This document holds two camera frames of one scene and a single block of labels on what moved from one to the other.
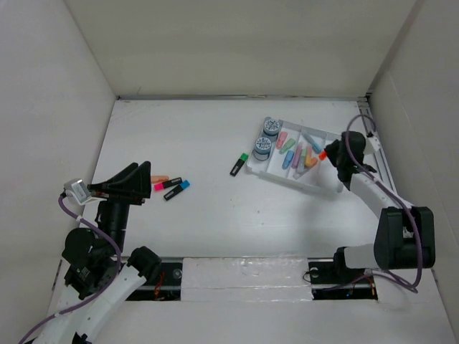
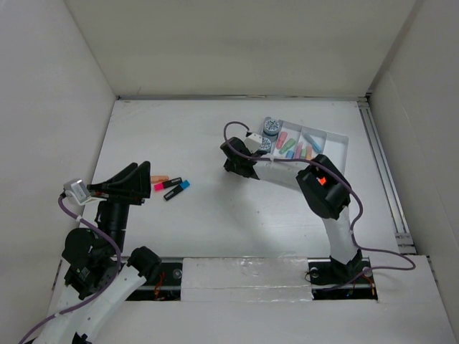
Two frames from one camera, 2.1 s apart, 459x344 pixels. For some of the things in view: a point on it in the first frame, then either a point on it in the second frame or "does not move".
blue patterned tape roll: x=271 y=127 does not move
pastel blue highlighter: x=287 y=159 does not move
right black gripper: x=330 y=150 -> x=230 y=164
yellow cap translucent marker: x=308 y=161 does not move
